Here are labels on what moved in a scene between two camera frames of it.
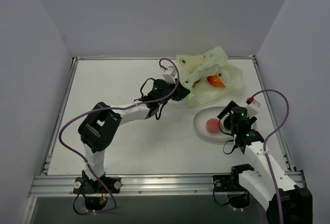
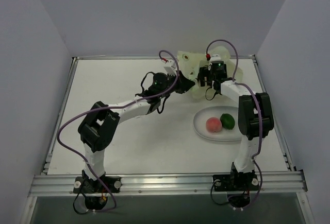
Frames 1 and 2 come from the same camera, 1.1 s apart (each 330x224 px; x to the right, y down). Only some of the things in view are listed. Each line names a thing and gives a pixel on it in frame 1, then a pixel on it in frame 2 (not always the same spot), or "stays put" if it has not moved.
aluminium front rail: x=63 y=183 stays put
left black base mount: x=96 y=198 stays put
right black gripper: x=227 y=122 -> x=203 y=75
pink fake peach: x=212 y=125 stays put
